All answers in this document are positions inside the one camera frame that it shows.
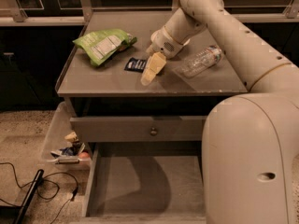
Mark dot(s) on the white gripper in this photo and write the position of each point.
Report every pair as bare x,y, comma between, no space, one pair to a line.
163,43

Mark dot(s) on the blue rxbar wrapper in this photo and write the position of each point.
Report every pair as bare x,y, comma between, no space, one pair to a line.
135,65

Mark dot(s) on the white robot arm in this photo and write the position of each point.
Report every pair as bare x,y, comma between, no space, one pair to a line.
250,140

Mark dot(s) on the grey wooden drawer cabinet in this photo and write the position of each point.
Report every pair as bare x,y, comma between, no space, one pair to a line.
111,91

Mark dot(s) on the grey top drawer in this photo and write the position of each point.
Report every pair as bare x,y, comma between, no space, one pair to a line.
137,129

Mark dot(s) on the round brass drawer knob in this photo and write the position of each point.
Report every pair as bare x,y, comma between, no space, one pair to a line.
153,131

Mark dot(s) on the open grey middle drawer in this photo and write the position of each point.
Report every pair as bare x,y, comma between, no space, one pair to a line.
145,183

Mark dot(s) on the green chip bag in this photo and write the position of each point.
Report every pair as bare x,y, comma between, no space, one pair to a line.
101,45

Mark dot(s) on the clear plastic water bottle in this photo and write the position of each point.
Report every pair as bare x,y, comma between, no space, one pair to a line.
201,61

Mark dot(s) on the snack items in bin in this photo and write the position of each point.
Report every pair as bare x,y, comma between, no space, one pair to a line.
74,153

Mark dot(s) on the clear plastic storage bin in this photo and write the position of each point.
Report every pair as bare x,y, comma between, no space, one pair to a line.
60,126

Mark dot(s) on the black bar on floor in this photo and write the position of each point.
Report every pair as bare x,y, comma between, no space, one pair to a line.
21,210

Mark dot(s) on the metal railing frame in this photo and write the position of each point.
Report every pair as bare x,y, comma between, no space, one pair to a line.
79,12

